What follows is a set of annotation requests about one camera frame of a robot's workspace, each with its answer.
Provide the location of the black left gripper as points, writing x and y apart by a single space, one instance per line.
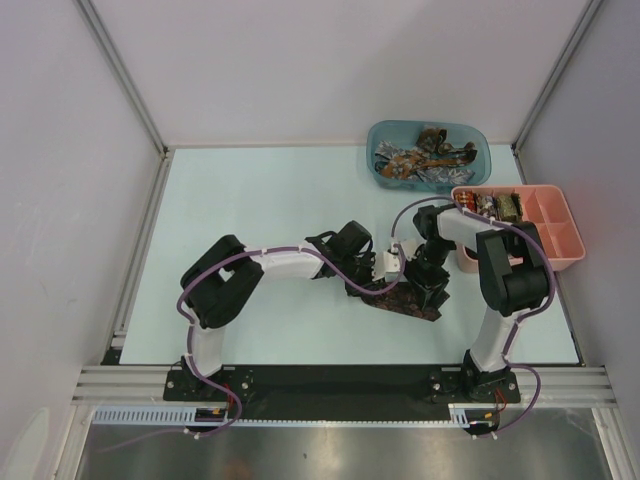
367 279

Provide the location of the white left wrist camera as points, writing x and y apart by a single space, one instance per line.
388 265

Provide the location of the white slotted cable duct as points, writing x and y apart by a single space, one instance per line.
175 416

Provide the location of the orange patterned tie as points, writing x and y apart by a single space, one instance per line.
402 164

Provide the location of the purple white rolled tie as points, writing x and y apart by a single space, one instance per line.
486 206

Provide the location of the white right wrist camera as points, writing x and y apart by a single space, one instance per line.
408 247

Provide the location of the brown patterned tie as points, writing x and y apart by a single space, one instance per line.
434 140

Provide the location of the pink compartment organizer box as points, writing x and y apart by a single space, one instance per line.
547 208

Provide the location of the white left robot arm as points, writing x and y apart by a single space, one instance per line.
216 288

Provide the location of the aluminium frame rail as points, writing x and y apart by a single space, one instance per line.
561 387

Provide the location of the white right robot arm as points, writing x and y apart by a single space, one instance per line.
515 277

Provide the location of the dark brown paisley tie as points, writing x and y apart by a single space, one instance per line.
402 300

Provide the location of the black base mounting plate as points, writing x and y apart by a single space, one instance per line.
351 393

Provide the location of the green rolled tie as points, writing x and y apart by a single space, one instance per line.
509 207

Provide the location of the blue plastic bin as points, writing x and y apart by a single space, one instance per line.
404 133

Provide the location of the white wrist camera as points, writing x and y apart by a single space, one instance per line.
388 265
408 247

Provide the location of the silver grey patterned tie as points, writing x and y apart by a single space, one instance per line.
459 177

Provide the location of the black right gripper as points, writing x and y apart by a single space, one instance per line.
428 287

